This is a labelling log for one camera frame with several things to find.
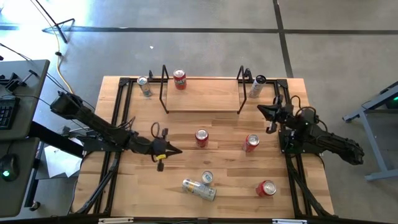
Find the grey desk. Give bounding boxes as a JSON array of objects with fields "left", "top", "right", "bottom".
[
  {"left": 0, "top": 58, "right": 50, "bottom": 141},
  {"left": 0, "top": 136, "right": 41, "bottom": 218}
]

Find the red Fanta soda can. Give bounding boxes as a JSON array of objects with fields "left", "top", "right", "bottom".
[
  {"left": 242, "top": 134, "right": 261, "bottom": 153},
  {"left": 172, "top": 68, "right": 187, "bottom": 91}
]

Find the yellow power cable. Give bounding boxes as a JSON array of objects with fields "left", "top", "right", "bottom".
[{"left": 29, "top": 0, "right": 75, "bottom": 94}]

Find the black keyboard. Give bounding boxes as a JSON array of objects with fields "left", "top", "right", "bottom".
[{"left": 0, "top": 96, "right": 21, "bottom": 131}]

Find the black tripod stand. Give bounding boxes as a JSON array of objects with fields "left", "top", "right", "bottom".
[{"left": 33, "top": 0, "right": 76, "bottom": 44}]

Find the white paper sheet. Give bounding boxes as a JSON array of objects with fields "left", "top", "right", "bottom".
[{"left": 43, "top": 144, "right": 82, "bottom": 179}]

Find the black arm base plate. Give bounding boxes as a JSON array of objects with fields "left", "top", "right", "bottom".
[
  {"left": 81, "top": 136, "right": 128, "bottom": 153},
  {"left": 279, "top": 129, "right": 324, "bottom": 156}
]

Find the black computer mouse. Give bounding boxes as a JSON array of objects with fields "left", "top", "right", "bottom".
[{"left": 0, "top": 154, "right": 20, "bottom": 183}]

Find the black wire shelf leg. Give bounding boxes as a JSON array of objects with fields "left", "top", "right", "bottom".
[
  {"left": 236, "top": 65, "right": 253, "bottom": 115},
  {"left": 159, "top": 64, "right": 170, "bottom": 114}
]

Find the blue silver energy drink can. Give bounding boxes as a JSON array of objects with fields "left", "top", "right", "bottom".
[
  {"left": 201, "top": 170, "right": 215, "bottom": 187},
  {"left": 137, "top": 76, "right": 153, "bottom": 98}
]

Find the black aluminium rig frame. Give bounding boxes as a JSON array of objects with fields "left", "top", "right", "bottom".
[{"left": 70, "top": 67, "right": 335, "bottom": 218}]

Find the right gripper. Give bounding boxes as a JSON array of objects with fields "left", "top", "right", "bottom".
[{"left": 257, "top": 95, "right": 304, "bottom": 134}]

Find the black desk support beam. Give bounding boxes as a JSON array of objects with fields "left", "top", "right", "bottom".
[{"left": 28, "top": 120, "right": 85, "bottom": 158}]

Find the workbench with blue-grey legs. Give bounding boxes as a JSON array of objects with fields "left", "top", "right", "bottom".
[{"left": 341, "top": 80, "right": 398, "bottom": 182}]

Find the tall white Celsius can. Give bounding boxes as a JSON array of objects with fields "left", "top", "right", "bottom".
[
  {"left": 182, "top": 178, "right": 217, "bottom": 202},
  {"left": 248, "top": 75, "right": 267, "bottom": 99}
]

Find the plain red soda can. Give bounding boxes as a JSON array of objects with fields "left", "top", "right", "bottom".
[
  {"left": 195, "top": 129, "right": 210, "bottom": 148},
  {"left": 256, "top": 180, "right": 277, "bottom": 197}
]

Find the black looped gripper cable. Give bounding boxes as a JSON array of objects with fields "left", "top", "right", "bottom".
[
  {"left": 150, "top": 121, "right": 161, "bottom": 140},
  {"left": 290, "top": 95, "right": 327, "bottom": 133}
]

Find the black desk clamp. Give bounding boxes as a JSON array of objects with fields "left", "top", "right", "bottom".
[{"left": 0, "top": 70, "right": 40, "bottom": 93}]

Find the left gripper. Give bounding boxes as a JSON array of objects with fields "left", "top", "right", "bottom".
[{"left": 136, "top": 127, "right": 183, "bottom": 172}]

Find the white mounting plate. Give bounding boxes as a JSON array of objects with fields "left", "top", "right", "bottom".
[
  {"left": 272, "top": 218, "right": 308, "bottom": 224},
  {"left": 98, "top": 217, "right": 134, "bottom": 224}
]

